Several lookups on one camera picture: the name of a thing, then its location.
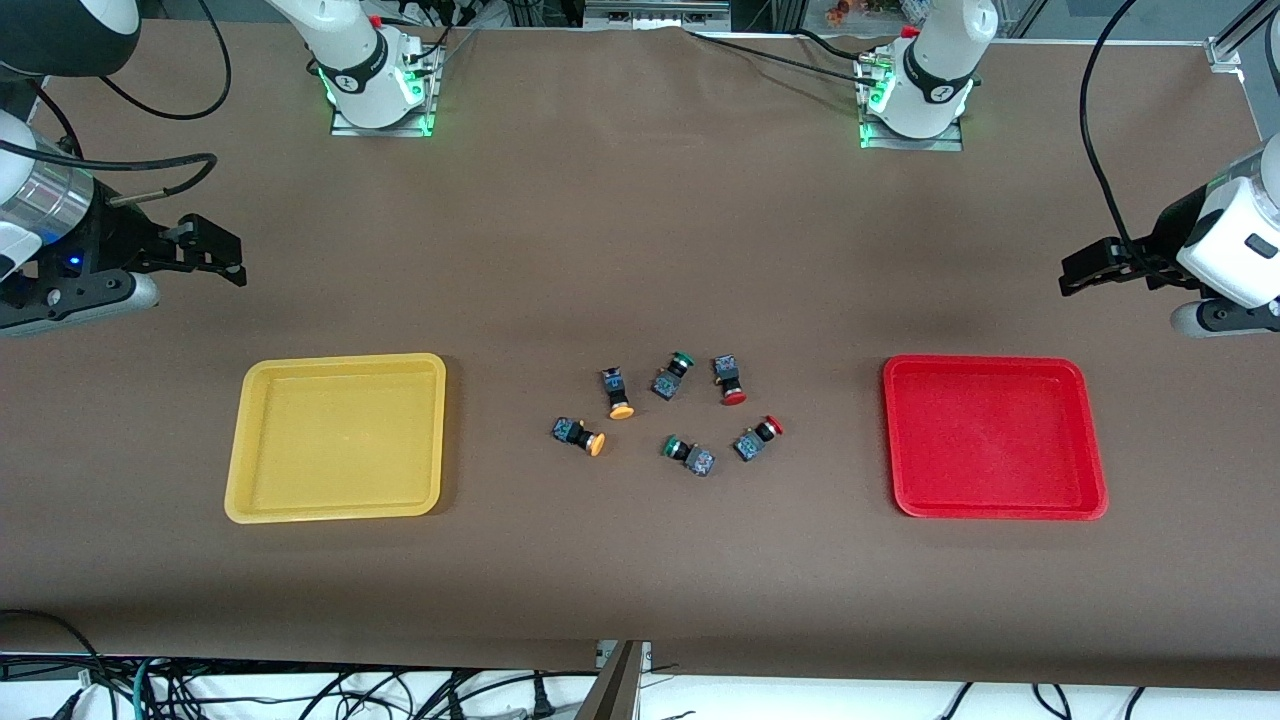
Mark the aluminium frame profile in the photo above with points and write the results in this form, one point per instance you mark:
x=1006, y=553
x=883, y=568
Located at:
x=1240, y=40

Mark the black power plug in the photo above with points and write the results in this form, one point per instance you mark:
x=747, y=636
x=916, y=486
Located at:
x=541, y=702

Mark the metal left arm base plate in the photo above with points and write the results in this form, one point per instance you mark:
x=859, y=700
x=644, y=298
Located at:
x=950, y=142

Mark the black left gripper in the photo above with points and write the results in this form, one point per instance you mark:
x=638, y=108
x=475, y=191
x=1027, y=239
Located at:
x=1163, y=238

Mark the brown table mat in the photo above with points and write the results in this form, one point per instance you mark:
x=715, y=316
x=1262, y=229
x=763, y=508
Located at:
x=640, y=250

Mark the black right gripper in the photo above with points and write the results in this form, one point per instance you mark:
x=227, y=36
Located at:
x=112, y=243

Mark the brown metal table leg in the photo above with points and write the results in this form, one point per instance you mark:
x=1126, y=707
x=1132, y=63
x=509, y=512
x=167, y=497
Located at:
x=612, y=695

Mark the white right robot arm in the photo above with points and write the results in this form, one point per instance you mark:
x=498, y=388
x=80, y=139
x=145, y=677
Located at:
x=350, y=60

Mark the red push button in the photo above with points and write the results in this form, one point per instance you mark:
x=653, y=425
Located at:
x=750, y=442
x=728, y=375

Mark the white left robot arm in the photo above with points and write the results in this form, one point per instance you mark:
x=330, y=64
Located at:
x=940, y=60

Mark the grey metal box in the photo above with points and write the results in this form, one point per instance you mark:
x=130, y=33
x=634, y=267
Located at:
x=655, y=12

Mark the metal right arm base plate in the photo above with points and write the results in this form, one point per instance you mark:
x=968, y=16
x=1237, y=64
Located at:
x=345, y=128

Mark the red plastic tray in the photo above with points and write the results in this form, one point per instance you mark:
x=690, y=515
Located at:
x=990, y=470

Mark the green push button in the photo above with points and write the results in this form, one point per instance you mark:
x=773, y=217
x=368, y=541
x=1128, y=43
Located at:
x=668, y=381
x=695, y=460

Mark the yellow push button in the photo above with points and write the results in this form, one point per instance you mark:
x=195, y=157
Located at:
x=575, y=433
x=615, y=385

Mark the yellow plastic tray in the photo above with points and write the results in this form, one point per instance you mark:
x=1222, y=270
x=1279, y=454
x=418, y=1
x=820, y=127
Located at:
x=340, y=440

